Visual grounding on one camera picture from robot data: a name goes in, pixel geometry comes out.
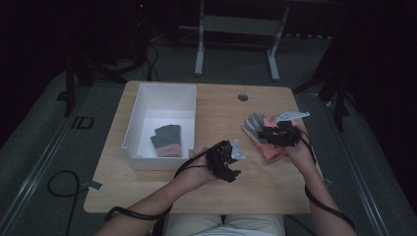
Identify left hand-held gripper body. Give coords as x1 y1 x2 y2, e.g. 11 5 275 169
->
206 139 247 178

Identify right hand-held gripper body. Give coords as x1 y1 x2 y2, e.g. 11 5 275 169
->
270 110 311 148

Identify pink ski glove gray palm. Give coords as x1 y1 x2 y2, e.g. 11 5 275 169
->
242 112 274 146
260 117 298 164

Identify gray pink knit glove with label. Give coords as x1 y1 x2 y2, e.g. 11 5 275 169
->
153 124 182 158

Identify white storage box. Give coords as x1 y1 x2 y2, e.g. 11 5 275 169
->
121 83 198 171

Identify person's right hand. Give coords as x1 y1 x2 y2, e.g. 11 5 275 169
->
283 143 318 175

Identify person's left hand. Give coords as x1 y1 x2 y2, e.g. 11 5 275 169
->
175 147 218 191

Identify person's beige pants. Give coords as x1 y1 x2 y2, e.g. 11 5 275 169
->
163 213 287 236

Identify black tripod stand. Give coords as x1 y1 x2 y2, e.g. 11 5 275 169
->
57 54 130 118
292 42 352 133

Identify metal floor rail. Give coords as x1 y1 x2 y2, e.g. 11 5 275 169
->
321 96 394 236
0 87 94 232

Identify pale metal table frame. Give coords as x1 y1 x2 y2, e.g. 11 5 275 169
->
178 0 291 83

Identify black floor cable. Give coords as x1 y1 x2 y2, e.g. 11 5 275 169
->
46 169 82 236

